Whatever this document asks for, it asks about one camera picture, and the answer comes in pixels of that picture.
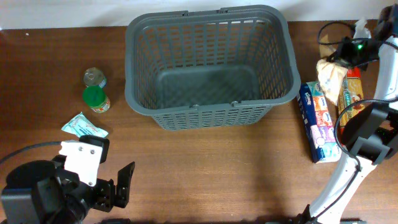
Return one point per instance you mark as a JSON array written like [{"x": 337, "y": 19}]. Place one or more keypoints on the beige powder pouch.
[{"x": 330, "y": 77}]

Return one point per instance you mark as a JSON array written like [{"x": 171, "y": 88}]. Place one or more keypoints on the red spaghetti pack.
[{"x": 351, "y": 91}]

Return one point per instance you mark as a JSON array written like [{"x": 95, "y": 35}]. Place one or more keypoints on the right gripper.
[{"x": 342, "y": 54}]

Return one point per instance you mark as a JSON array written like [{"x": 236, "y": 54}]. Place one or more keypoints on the grey plastic slatted basket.
[{"x": 225, "y": 67}]

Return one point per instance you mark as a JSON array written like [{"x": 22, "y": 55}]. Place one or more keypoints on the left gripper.
[{"x": 106, "y": 197}]

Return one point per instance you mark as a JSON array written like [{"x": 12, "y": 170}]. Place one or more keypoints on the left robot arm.
[{"x": 33, "y": 194}]

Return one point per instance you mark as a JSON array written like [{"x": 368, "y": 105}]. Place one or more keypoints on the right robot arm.
[{"x": 363, "y": 132}]

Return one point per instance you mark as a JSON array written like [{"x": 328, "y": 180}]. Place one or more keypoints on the mint green tissue pack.
[{"x": 80, "y": 126}]

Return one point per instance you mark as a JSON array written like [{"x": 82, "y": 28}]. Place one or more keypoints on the blue Kleenex tissue multipack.
[{"x": 318, "y": 123}]

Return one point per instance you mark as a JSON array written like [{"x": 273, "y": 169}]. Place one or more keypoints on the green lid jar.
[{"x": 96, "y": 99}]

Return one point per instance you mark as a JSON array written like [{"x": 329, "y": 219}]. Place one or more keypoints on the small tin can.
[{"x": 94, "y": 77}]

